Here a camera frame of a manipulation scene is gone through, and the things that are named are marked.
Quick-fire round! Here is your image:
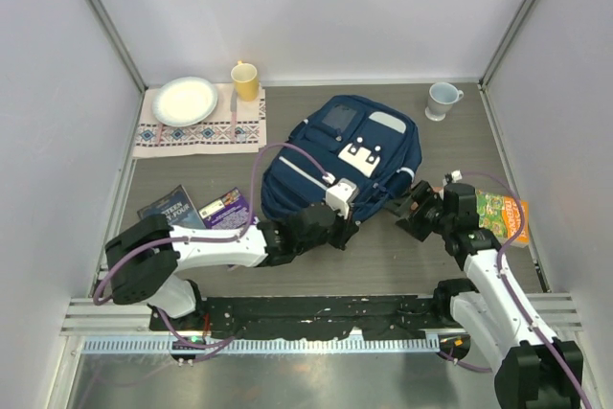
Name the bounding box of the yellow mug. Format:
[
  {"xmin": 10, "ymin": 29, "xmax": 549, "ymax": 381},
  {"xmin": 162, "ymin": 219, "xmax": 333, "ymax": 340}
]
[{"xmin": 231, "ymin": 61, "xmax": 260, "ymax": 102}]

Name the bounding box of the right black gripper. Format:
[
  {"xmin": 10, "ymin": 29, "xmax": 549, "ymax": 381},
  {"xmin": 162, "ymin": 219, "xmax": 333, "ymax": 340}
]
[{"xmin": 382, "ymin": 180, "xmax": 454, "ymax": 242}]

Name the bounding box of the light blue footed cup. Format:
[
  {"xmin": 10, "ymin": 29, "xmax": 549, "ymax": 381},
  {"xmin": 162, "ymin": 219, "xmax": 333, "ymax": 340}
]
[{"xmin": 424, "ymin": 82, "xmax": 464, "ymax": 122}]

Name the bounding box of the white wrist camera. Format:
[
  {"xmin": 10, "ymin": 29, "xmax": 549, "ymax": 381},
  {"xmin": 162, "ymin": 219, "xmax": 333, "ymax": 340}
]
[
  {"xmin": 443, "ymin": 170, "xmax": 463, "ymax": 187},
  {"xmin": 323, "ymin": 172, "xmax": 359, "ymax": 220}
]

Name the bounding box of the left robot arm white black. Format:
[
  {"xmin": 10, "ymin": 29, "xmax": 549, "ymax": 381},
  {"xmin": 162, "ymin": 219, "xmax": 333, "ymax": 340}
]
[{"xmin": 94, "ymin": 203, "xmax": 359, "ymax": 331}]

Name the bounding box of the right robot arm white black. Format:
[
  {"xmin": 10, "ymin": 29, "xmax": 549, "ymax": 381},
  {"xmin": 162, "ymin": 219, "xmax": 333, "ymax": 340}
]
[{"xmin": 386, "ymin": 179, "xmax": 591, "ymax": 408}]

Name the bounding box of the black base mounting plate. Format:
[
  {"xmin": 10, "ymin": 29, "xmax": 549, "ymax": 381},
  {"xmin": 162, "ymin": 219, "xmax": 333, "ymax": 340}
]
[{"xmin": 170, "ymin": 295, "xmax": 462, "ymax": 341}]

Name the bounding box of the pink handled fork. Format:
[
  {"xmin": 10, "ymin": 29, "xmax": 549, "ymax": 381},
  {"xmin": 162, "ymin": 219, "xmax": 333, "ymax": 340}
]
[{"xmin": 155, "ymin": 123, "xmax": 164, "ymax": 146}]

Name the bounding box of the purple treehouse paperback book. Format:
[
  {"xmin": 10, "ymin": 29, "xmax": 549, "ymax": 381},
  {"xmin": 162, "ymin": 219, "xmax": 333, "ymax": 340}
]
[{"xmin": 198, "ymin": 188, "xmax": 258, "ymax": 239}]

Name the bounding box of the white slotted cable duct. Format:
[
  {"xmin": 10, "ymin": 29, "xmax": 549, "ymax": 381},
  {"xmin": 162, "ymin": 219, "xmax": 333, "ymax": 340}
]
[{"xmin": 82, "ymin": 334, "xmax": 440, "ymax": 354}]

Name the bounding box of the navy blue student backpack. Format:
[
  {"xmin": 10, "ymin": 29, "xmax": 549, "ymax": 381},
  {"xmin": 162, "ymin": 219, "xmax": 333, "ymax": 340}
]
[{"xmin": 261, "ymin": 95, "xmax": 422, "ymax": 220}]

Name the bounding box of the dark blue Nineteen Eighty-Four book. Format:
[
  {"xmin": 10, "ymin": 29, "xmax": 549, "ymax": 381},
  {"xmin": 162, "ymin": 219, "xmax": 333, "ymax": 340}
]
[{"xmin": 137, "ymin": 185, "xmax": 205, "ymax": 230}]

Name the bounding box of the pink handled table knife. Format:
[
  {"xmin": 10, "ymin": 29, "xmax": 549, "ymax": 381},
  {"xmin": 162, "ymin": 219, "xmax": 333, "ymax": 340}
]
[{"xmin": 230, "ymin": 88, "xmax": 238, "ymax": 143}]

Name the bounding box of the white paper plate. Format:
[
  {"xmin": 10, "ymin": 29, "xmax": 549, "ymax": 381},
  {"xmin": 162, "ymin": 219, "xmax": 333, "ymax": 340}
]
[{"xmin": 151, "ymin": 77, "xmax": 218, "ymax": 127}]

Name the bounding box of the aluminium frame rail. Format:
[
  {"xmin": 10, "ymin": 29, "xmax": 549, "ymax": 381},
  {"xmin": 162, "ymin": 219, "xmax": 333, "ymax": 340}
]
[{"xmin": 60, "ymin": 293, "xmax": 582, "ymax": 336}]

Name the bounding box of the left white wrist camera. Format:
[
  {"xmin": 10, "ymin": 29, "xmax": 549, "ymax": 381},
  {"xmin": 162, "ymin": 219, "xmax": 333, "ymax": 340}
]
[{"xmin": 323, "ymin": 172, "xmax": 359, "ymax": 220}]

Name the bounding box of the orange green treehouse book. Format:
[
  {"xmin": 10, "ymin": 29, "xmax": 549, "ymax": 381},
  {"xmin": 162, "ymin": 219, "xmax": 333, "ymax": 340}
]
[{"xmin": 476, "ymin": 190, "xmax": 530, "ymax": 247}]

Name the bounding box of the patterned cloth placemat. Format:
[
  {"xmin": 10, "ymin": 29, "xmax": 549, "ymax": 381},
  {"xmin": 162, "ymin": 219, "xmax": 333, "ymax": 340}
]
[{"xmin": 132, "ymin": 83, "xmax": 266, "ymax": 159}]

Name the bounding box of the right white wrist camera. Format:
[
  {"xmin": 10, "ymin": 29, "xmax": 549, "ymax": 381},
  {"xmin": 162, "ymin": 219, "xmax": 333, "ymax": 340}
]
[{"xmin": 443, "ymin": 170, "xmax": 463, "ymax": 187}]

